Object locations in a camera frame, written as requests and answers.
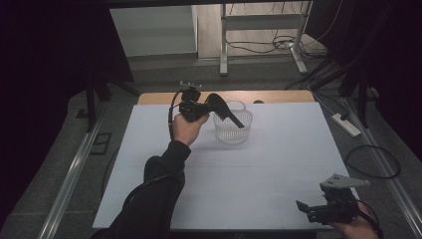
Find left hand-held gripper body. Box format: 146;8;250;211
178;82;211;123

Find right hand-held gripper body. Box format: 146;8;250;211
306;173;371;225

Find black comb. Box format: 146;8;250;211
204;93;246;130

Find white plastic basket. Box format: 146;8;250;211
213;100;254;145

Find person's left hand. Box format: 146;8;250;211
172;112;211;148

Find person's right hand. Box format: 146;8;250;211
327;202;381;239

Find white table mat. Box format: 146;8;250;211
92;102;360;231

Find white power strip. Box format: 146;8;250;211
331;113;362;138

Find black metal stand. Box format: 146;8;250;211
310;56;381;129
83;74;142;133

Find left hand-held gripper cable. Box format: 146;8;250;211
121;89;186;209

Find hand-held gripper cable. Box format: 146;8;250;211
121;89;186;209
355;198;384;239

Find right hand-held gripper cable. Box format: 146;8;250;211
355;198;384;239

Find aluminium floor rail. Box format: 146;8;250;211
341;96;422;239
37;116;105;239

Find black looped floor cable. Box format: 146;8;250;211
343;144;402;180

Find white power strip cable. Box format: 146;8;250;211
308;84;344;118

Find black square floor frame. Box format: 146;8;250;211
90;131;113;156

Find tangled black floor cables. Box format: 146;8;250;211
224;0;344;62

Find white metal desk frame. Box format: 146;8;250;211
218;0;315;77

